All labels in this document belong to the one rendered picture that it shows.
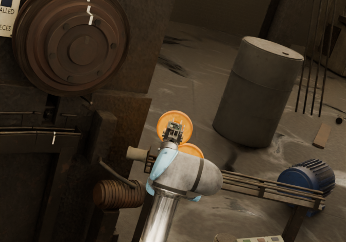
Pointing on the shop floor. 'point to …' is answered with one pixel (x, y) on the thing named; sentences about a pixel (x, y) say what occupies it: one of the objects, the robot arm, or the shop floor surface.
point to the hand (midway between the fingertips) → (175, 124)
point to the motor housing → (111, 206)
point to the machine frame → (134, 74)
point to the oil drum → (257, 92)
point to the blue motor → (309, 179)
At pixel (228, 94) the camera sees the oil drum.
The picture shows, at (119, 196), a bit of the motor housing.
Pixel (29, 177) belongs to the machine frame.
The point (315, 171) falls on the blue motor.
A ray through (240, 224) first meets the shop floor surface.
